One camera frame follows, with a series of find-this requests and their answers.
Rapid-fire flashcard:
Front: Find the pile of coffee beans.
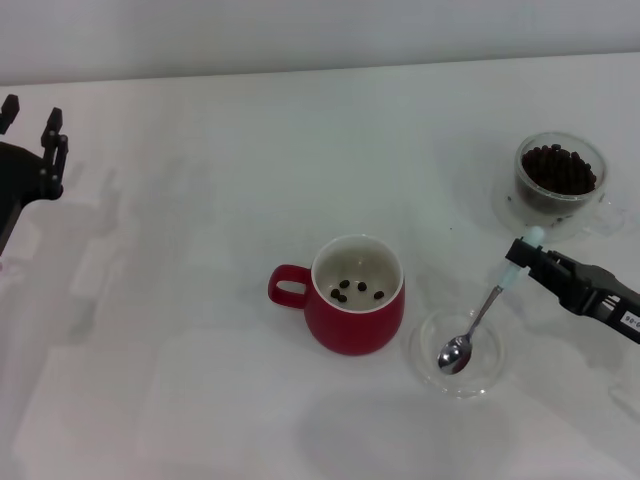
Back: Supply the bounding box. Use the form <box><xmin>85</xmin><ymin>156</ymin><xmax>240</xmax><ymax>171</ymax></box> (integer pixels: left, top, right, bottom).
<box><xmin>519</xmin><ymin>143</ymin><xmax>598</xmax><ymax>214</ymax></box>

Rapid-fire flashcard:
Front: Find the clear glass saucer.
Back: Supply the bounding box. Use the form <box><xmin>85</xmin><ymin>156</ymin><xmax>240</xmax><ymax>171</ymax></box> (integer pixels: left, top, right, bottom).
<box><xmin>492</xmin><ymin>169</ymin><xmax>614</xmax><ymax>245</ymax></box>

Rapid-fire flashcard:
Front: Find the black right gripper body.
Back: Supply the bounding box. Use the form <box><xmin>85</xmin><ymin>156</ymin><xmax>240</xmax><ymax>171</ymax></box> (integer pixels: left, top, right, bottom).
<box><xmin>598</xmin><ymin>281</ymin><xmax>640</xmax><ymax>345</ymax></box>

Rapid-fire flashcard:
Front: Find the red ceramic mug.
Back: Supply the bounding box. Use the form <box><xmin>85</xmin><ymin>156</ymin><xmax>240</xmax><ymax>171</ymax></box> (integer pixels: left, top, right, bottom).
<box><xmin>266</xmin><ymin>233</ymin><xmax>407</xmax><ymax>357</ymax></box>

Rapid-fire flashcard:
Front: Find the metal spoon with blue handle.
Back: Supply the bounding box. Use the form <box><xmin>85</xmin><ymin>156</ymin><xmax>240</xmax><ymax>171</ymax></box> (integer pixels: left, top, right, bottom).
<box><xmin>437</xmin><ymin>225</ymin><xmax>546</xmax><ymax>376</ymax></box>

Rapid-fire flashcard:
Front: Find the clear glass cup with handle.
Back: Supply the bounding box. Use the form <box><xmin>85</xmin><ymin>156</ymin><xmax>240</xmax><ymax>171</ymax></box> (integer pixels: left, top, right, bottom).
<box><xmin>514</xmin><ymin>130</ymin><xmax>626</xmax><ymax>237</ymax></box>

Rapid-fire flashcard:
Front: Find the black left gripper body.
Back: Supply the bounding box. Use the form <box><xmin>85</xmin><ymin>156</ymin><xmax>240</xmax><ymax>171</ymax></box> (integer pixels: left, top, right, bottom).
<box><xmin>0</xmin><ymin>140</ymin><xmax>46</xmax><ymax>257</ymax></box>

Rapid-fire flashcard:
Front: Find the small clear glass dish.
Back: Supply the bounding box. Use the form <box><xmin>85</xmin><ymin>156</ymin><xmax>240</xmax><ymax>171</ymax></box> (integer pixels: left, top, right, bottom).
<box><xmin>407</xmin><ymin>307</ymin><xmax>506</xmax><ymax>400</ymax></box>

